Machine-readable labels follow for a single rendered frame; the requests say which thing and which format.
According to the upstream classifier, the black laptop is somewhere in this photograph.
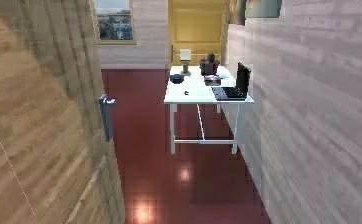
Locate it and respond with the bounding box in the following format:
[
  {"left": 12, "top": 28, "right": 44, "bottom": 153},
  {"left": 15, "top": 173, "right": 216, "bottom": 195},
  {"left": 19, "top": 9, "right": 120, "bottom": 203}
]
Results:
[{"left": 210, "top": 61, "right": 252, "bottom": 102}]

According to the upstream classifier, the white table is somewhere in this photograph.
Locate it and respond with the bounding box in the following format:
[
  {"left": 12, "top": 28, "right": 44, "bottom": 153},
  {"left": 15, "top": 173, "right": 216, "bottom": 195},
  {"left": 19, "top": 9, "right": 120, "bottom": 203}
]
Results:
[{"left": 163, "top": 64, "right": 256, "bottom": 156}]

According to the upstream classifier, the dark blue bowl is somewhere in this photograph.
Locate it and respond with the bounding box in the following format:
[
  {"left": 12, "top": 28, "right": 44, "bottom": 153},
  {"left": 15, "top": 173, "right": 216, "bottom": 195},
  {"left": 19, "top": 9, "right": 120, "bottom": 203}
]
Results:
[{"left": 169, "top": 73, "right": 185, "bottom": 84}]

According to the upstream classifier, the dark red book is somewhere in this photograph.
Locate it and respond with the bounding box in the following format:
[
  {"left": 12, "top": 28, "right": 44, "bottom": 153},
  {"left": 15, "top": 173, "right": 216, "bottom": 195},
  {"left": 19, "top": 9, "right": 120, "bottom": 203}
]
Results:
[{"left": 203, "top": 74, "right": 222, "bottom": 87}]

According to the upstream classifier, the small white table lamp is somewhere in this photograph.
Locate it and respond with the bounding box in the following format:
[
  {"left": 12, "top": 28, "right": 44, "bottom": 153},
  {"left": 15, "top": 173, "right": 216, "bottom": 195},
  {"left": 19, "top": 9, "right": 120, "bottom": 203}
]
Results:
[{"left": 179, "top": 48, "right": 193, "bottom": 77}]

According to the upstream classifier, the dark purple plant pot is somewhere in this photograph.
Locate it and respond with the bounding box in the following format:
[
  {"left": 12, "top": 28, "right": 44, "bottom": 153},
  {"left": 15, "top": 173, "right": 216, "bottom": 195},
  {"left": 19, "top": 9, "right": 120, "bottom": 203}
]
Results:
[{"left": 199, "top": 52, "right": 221, "bottom": 77}]

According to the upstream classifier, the yellow room door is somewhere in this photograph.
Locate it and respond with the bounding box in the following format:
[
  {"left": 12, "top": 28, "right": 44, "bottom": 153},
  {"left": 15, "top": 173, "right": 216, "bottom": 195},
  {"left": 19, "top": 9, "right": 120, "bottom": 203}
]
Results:
[{"left": 167, "top": 0, "right": 229, "bottom": 67}]

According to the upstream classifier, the framed city picture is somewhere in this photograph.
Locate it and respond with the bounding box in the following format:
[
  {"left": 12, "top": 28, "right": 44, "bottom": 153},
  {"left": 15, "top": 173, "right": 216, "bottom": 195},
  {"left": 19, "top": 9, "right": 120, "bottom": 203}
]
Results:
[{"left": 89, "top": 0, "right": 138, "bottom": 46}]

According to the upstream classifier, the light wooden room door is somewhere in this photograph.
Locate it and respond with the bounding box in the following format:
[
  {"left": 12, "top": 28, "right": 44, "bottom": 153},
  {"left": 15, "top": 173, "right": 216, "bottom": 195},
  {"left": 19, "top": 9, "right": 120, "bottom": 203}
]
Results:
[{"left": 0, "top": 0, "right": 127, "bottom": 224}]

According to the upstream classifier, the grey door handle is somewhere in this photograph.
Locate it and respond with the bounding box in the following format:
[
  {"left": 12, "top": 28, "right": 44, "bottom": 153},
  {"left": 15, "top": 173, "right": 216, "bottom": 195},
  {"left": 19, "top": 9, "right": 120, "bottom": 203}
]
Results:
[{"left": 98, "top": 93, "right": 117, "bottom": 143}]

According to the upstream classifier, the framed wall picture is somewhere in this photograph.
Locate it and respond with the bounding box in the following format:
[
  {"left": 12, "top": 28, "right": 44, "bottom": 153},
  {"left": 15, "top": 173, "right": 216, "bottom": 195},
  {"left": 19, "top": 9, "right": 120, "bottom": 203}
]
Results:
[{"left": 226, "top": 0, "right": 283, "bottom": 27}]

